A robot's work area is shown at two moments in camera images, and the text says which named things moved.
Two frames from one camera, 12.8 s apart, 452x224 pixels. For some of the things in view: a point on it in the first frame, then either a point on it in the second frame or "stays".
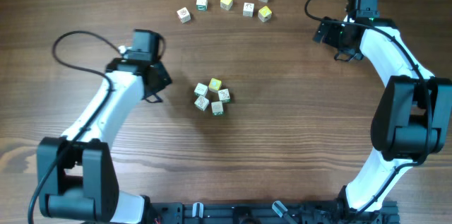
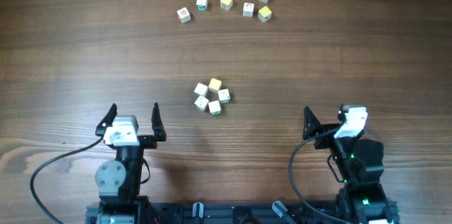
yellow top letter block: (215, 85) stays
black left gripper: (167, 79) to (148, 142)
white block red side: (248, 9) stays
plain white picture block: (200, 90) stays
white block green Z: (217, 108) stays
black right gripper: (328, 39) to (312, 128)
